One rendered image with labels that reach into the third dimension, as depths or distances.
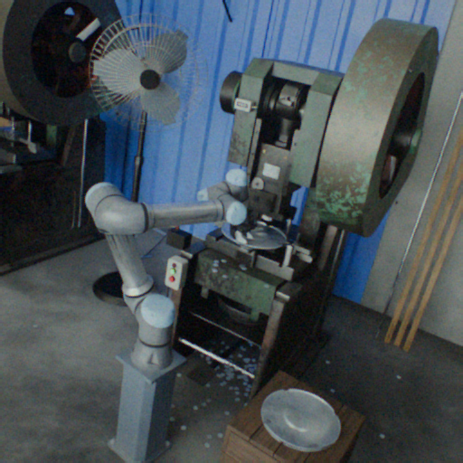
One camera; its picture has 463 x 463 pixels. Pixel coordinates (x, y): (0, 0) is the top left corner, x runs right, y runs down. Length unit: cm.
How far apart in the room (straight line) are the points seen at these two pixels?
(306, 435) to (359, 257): 177
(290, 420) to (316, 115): 114
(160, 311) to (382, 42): 116
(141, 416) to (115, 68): 161
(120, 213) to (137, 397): 72
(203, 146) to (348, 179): 213
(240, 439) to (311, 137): 114
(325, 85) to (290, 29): 143
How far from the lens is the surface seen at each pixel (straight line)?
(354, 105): 163
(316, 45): 328
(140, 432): 198
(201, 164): 369
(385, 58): 169
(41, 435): 221
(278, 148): 207
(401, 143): 193
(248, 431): 180
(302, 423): 187
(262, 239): 211
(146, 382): 181
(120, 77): 251
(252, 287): 210
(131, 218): 149
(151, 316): 170
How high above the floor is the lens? 161
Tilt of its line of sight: 22 degrees down
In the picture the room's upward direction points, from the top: 11 degrees clockwise
